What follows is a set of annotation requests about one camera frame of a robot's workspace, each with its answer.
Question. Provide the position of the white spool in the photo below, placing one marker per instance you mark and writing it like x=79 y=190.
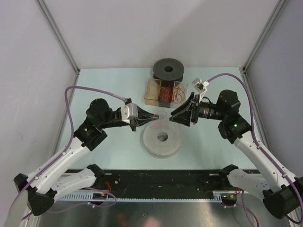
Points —
x=162 y=139

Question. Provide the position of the right aluminium frame post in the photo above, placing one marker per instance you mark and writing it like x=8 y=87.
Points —
x=277 y=11

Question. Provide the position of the clear plastic box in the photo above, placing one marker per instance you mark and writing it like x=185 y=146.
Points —
x=179 y=94

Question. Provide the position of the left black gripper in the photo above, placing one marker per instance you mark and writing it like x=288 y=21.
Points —
x=144 y=117

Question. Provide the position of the left aluminium frame post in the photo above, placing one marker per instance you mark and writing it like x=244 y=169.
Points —
x=57 y=34

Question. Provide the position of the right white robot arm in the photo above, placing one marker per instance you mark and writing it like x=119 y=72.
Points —
x=281 y=191

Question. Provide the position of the aluminium frame post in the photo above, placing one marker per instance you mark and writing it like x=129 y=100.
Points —
x=277 y=11
x=57 y=34

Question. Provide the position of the white slotted cable duct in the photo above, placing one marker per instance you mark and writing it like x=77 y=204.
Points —
x=87 y=196

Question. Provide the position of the dark middle box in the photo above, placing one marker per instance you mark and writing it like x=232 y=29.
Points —
x=165 y=95

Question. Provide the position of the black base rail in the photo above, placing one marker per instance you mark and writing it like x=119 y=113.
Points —
x=164 y=184

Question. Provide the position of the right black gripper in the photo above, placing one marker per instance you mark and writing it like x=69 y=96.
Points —
x=191 y=115

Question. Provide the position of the black spool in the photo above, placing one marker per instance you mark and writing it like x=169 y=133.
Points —
x=168 y=69

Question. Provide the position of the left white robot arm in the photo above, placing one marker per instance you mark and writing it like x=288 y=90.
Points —
x=45 y=186

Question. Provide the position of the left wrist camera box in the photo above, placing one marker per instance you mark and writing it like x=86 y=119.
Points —
x=129 y=112

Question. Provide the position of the amber plastic box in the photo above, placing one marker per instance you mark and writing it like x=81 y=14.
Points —
x=152 y=92

